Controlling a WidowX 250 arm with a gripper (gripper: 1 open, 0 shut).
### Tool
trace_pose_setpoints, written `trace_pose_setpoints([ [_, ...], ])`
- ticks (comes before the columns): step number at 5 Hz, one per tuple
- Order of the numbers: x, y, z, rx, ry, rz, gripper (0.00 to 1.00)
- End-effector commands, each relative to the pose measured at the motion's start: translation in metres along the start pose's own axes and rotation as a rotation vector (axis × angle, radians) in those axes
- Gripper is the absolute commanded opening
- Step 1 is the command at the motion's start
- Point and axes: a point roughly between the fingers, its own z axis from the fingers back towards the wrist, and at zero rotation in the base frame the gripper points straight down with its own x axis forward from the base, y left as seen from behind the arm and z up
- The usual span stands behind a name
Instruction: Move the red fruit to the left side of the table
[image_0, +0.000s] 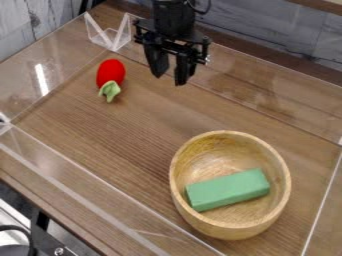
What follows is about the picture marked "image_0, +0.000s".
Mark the wooden bowl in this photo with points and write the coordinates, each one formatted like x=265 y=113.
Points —
x=216 y=154

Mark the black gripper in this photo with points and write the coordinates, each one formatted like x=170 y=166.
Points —
x=192 y=45

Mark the clear acrylic tray wall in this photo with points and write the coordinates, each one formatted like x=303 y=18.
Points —
x=90 y=160

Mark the clear acrylic corner bracket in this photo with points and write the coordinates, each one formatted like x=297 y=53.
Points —
x=110 y=38

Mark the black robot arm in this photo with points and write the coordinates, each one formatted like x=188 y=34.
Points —
x=169 y=34

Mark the green rectangular block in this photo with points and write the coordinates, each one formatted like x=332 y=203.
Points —
x=228 y=190

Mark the red plush strawberry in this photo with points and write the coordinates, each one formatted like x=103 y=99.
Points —
x=110 y=77

